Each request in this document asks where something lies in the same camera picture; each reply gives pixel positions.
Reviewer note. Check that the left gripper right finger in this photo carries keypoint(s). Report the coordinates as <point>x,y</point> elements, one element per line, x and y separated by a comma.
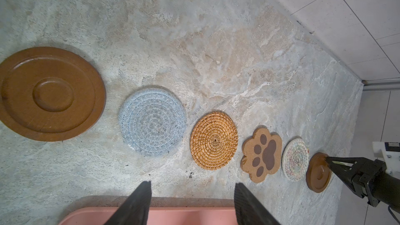
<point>249,210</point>

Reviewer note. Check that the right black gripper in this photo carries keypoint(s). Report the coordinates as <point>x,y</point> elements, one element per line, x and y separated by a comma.
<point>367,178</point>

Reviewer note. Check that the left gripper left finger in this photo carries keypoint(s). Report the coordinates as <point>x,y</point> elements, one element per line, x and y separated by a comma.
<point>135,209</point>

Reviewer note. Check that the dark wooden coaster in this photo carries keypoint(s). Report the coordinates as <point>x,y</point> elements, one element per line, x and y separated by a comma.
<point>50,94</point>
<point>318,174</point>

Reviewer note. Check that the white multicolour woven coaster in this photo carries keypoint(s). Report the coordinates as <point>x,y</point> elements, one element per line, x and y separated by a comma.
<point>295,159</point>

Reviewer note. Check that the cork paw coaster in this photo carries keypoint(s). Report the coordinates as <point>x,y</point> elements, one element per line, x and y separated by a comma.
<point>261,154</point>

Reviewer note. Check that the rattan woven coaster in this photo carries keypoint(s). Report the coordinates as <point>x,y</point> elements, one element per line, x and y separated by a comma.
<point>214,140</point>

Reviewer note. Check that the blue woven coaster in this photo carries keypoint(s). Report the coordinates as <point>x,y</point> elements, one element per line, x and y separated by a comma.
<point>152,121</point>

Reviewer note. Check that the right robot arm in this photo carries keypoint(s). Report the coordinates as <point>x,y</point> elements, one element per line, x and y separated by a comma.
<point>389,152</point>

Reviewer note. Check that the pink silicone tray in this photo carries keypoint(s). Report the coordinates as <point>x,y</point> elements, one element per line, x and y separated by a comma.
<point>158,216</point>

